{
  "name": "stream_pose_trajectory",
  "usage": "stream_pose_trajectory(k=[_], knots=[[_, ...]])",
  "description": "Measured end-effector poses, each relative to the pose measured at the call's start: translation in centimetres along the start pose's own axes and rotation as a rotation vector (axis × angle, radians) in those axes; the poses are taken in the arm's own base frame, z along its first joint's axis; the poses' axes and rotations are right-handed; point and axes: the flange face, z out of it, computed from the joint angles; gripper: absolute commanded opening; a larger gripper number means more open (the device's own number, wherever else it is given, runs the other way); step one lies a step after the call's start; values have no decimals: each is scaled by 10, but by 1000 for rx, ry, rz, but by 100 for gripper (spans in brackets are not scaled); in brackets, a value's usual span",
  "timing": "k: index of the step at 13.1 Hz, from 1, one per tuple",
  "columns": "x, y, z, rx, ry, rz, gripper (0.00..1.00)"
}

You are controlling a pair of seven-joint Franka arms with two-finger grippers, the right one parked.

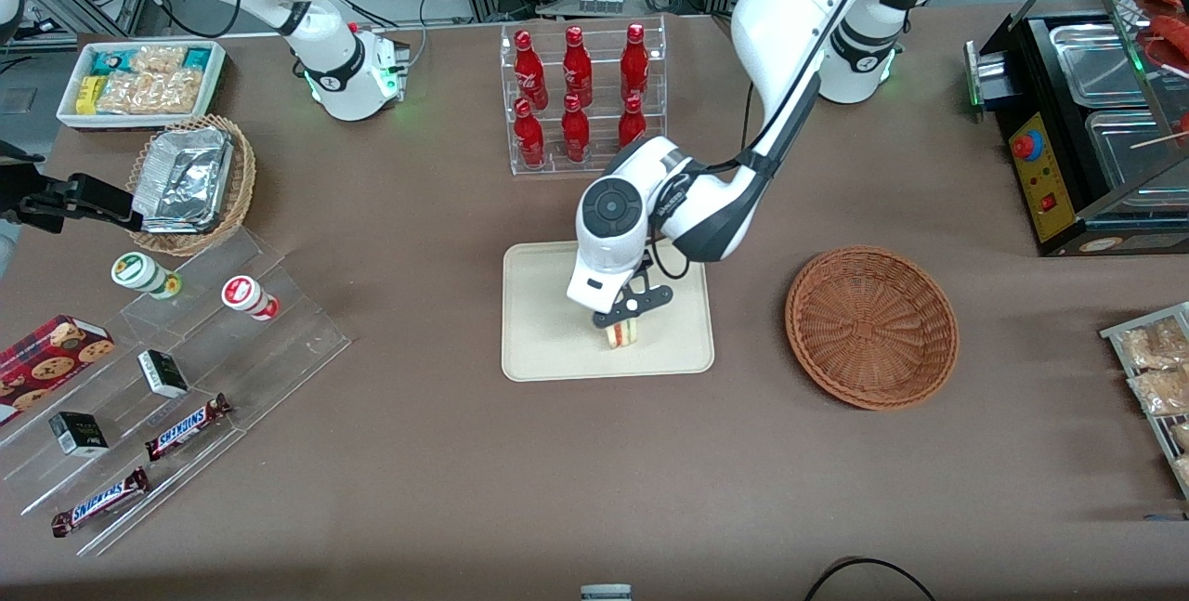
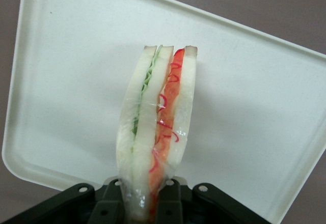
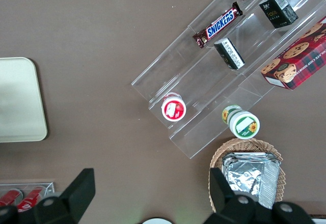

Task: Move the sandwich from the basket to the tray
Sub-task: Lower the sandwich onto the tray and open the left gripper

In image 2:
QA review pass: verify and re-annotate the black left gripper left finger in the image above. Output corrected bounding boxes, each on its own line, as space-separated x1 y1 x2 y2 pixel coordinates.
0 177 128 224

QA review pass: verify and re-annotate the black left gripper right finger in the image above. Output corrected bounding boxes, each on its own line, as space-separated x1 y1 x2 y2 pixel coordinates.
156 177 258 224

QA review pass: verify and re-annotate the triangle sandwich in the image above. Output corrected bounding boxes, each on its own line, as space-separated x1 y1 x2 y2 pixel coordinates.
116 45 199 224

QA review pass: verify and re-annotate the beige plastic tray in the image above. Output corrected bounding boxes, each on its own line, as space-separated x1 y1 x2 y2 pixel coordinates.
2 0 326 224

